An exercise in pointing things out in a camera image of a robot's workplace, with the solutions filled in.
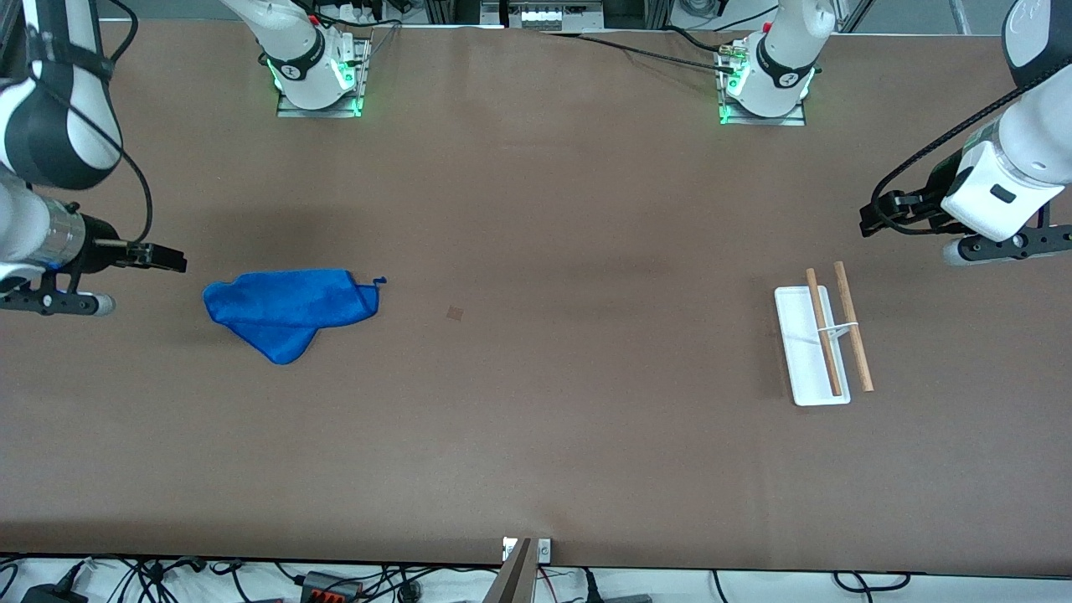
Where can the black power adapter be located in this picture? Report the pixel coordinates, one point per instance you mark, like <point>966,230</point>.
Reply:
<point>50,595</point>

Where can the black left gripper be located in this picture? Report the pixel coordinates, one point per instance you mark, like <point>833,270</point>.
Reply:
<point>919,204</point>

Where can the white power strip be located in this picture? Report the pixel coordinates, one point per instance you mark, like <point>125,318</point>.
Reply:
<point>548,16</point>

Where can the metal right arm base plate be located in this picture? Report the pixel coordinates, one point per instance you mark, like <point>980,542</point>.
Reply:
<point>289,110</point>

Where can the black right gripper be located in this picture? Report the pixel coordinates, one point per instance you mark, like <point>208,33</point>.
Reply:
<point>98,248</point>

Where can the black box with orange connectors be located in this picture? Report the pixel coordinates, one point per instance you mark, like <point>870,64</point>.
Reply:
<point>331,589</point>

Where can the small metal table bracket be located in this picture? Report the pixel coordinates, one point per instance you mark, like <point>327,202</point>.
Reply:
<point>544,550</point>

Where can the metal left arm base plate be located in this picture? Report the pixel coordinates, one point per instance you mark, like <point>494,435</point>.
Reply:
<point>787,121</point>

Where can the white rack with wooden rods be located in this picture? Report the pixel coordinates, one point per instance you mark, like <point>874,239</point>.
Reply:
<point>808,368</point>

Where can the blue towel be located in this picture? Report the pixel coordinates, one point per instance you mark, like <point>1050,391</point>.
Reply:
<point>285,310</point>

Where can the brown slanted post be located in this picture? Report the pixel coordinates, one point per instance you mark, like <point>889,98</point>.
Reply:
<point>512,582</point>

